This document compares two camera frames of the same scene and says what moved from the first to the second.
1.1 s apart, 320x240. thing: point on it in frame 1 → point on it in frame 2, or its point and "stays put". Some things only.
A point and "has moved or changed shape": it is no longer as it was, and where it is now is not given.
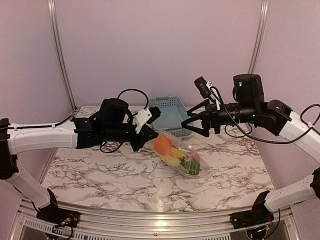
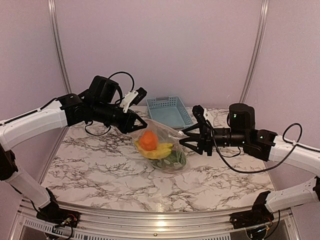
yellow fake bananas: x=174 y=157 → x=162 y=150
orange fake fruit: x=163 y=144 has moved or changed shape
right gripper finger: x=201 y=107 → x=186 y=130
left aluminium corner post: x=52 y=7 stays put
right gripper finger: x=204 y=131 → x=191 y=142
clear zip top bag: x=178 y=155 has moved or changed shape
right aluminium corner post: x=259 y=35 stays put
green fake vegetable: x=191 y=167 → x=176 y=160
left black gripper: x=144 y=137 → x=127 y=125
